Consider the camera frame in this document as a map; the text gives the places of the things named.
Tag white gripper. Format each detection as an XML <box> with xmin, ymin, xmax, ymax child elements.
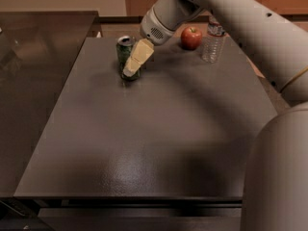
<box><xmin>122</xmin><ymin>0</ymin><xmax>204</xmax><ymax>77</ymax></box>

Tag green soda can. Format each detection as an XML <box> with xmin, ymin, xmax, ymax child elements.
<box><xmin>115</xmin><ymin>36</ymin><xmax>141</xmax><ymax>81</ymax></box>

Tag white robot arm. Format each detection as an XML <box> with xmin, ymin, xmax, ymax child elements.
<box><xmin>123</xmin><ymin>0</ymin><xmax>308</xmax><ymax>231</ymax></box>

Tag red apple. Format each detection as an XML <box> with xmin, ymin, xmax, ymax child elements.
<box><xmin>180</xmin><ymin>26</ymin><xmax>202</xmax><ymax>50</ymax></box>

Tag clear plastic water bottle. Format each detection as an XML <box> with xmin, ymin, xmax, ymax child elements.
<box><xmin>202</xmin><ymin>15</ymin><xmax>226</xmax><ymax>64</ymax></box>

